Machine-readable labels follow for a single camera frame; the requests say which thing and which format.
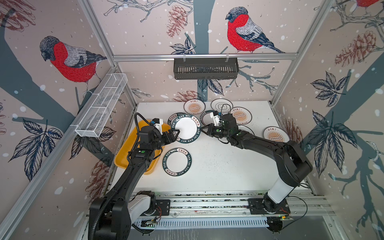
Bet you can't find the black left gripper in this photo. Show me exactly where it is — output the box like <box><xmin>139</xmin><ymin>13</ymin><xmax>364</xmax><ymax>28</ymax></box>
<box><xmin>150</xmin><ymin>128</ymin><xmax>180</xmax><ymax>151</ymax></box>

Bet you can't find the green rim plate front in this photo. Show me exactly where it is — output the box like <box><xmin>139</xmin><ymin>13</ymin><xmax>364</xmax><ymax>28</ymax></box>
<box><xmin>162</xmin><ymin>148</ymin><xmax>192</xmax><ymax>177</ymax></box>

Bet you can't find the white black motif plate front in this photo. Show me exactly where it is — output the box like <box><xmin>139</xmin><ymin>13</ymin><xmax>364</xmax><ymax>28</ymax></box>
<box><xmin>238</xmin><ymin>125</ymin><xmax>255</xmax><ymax>135</ymax></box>

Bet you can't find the white black motif plate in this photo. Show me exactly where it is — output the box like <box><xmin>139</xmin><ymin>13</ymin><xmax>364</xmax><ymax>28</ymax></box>
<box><xmin>211</xmin><ymin>99</ymin><xmax>233</xmax><ymax>114</ymax></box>
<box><xmin>238</xmin><ymin>125</ymin><xmax>255</xmax><ymax>135</ymax></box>

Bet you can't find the orange sunburst plate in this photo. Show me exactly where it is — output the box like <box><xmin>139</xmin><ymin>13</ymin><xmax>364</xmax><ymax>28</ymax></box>
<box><xmin>230</xmin><ymin>107</ymin><xmax>253</xmax><ymax>125</ymax></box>
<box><xmin>263</xmin><ymin>126</ymin><xmax>291</xmax><ymax>143</ymax></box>
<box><xmin>184</xmin><ymin>99</ymin><xmax>206</xmax><ymax>115</ymax></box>

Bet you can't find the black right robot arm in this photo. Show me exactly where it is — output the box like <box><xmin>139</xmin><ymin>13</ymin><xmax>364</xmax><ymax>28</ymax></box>
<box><xmin>200</xmin><ymin>114</ymin><xmax>313</xmax><ymax>205</ymax></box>

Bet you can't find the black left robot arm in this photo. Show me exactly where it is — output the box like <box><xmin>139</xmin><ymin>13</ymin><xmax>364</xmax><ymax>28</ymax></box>
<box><xmin>88</xmin><ymin>125</ymin><xmax>180</xmax><ymax>240</ymax></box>

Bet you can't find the yellow plastic bin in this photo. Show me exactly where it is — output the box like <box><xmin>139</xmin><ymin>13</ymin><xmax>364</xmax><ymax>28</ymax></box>
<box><xmin>114</xmin><ymin>120</ymin><xmax>171</xmax><ymax>175</ymax></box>

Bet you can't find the red green rim plate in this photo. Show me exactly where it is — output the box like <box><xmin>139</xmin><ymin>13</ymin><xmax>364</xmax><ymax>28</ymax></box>
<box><xmin>200</xmin><ymin>110</ymin><xmax>214</xmax><ymax>127</ymax></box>

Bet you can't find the white black motif plate back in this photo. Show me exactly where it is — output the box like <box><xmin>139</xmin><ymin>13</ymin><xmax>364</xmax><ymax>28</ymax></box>
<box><xmin>211</xmin><ymin>99</ymin><xmax>233</xmax><ymax>114</ymax></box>

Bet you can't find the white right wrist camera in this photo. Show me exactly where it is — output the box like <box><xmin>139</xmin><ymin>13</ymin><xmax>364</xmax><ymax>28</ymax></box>
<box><xmin>210</xmin><ymin>111</ymin><xmax>221</xmax><ymax>126</ymax></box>

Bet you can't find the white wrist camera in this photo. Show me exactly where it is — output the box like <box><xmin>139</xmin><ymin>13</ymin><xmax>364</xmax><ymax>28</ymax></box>
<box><xmin>151</xmin><ymin>118</ymin><xmax>163</xmax><ymax>135</ymax></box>
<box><xmin>210</xmin><ymin>111</ymin><xmax>221</xmax><ymax>126</ymax></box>

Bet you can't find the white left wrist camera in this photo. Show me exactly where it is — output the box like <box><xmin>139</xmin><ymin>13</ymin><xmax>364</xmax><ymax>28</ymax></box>
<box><xmin>151</xmin><ymin>118</ymin><xmax>163</xmax><ymax>135</ymax></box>

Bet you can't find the black hanging wire basket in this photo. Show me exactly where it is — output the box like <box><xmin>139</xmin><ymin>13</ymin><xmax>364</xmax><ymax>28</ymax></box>
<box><xmin>174</xmin><ymin>58</ymin><xmax>239</xmax><ymax>80</ymax></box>

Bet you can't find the aluminium frame crossbar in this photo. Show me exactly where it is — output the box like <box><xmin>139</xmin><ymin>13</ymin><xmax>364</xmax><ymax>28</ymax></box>
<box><xmin>113</xmin><ymin>53</ymin><xmax>299</xmax><ymax>63</ymax></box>

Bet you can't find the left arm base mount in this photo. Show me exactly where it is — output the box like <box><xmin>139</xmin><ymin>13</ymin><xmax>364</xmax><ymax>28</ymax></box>
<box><xmin>140</xmin><ymin>200</ymin><xmax>171</xmax><ymax>217</ymax></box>

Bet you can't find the aluminium rail bed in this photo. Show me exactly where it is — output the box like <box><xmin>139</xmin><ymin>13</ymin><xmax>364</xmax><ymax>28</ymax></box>
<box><xmin>156</xmin><ymin>189</ymin><xmax>336</xmax><ymax>218</ymax></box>

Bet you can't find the white mesh wire shelf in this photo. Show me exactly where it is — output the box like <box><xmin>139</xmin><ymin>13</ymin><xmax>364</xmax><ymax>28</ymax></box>
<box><xmin>75</xmin><ymin>73</ymin><xmax>128</xmax><ymax>138</ymax></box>

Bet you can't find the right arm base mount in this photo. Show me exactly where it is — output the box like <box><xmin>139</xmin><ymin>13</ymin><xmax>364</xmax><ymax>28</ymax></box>
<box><xmin>248</xmin><ymin>198</ymin><xmax>291</xmax><ymax>215</ymax></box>

